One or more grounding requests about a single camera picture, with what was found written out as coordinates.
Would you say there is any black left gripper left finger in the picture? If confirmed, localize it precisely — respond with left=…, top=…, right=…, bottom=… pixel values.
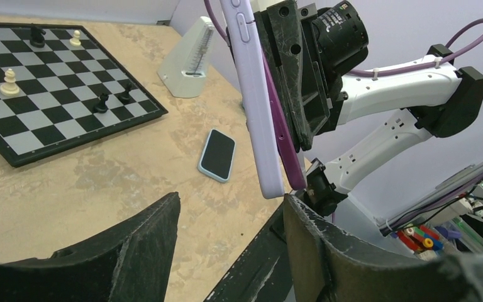
left=0, top=192, right=181, bottom=301

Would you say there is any colourful clutter outside enclosure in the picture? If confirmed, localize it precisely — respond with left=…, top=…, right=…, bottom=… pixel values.
left=385, top=166, right=483, bottom=261

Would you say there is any black phone magenta edge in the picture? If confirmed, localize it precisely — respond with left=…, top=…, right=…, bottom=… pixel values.
left=262, top=54, right=307, bottom=191

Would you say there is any black chess piece far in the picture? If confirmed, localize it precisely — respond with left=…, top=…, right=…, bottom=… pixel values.
left=30, top=24, right=46, bottom=48

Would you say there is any black chess piece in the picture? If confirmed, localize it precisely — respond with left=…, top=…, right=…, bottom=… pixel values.
left=116, top=82, right=133, bottom=104
left=30, top=24, right=46, bottom=48
left=92, top=93, right=109, bottom=113

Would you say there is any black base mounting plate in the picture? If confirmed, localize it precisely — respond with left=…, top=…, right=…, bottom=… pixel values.
left=204, top=205, right=292, bottom=302

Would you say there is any black chess piece near right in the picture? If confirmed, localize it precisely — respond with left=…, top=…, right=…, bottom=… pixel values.
left=116, top=82, right=133, bottom=104

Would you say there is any aluminium frame rail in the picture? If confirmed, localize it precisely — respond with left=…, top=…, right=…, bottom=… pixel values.
left=379, top=161, right=483, bottom=236

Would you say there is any white translucent metronome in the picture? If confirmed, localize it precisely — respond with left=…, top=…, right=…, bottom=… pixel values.
left=157, top=16, right=216, bottom=99

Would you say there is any phone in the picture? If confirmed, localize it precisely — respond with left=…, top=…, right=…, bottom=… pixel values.
left=197, top=128, right=236, bottom=183

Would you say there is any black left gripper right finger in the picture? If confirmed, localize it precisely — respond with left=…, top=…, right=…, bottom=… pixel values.
left=283, top=194, right=483, bottom=301

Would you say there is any black chess piece near left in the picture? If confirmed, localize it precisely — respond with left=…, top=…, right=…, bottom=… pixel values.
left=92, top=93, right=109, bottom=113

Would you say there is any white chess pawn far right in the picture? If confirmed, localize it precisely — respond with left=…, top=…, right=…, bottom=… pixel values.
left=69, top=30, right=81, bottom=47

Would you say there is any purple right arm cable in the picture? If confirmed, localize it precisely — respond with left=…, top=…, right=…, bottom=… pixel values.
left=203, top=0, right=483, bottom=79

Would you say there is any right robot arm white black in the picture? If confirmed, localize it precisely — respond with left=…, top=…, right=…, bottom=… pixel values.
left=253, top=1, right=483, bottom=215

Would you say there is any white chess piece left upper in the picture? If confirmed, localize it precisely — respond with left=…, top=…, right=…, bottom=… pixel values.
left=0, top=68, right=21, bottom=97

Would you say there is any lilac phone case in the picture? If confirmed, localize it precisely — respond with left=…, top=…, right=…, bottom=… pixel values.
left=220, top=0, right=284, bottom=199

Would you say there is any black and silver chessboard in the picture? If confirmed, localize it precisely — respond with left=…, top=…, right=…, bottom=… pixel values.
left=0, top=23, right=167, bottom=167

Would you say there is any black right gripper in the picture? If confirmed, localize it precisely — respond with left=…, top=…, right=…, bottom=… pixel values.
left=255, top=1, right=369, bottom=151

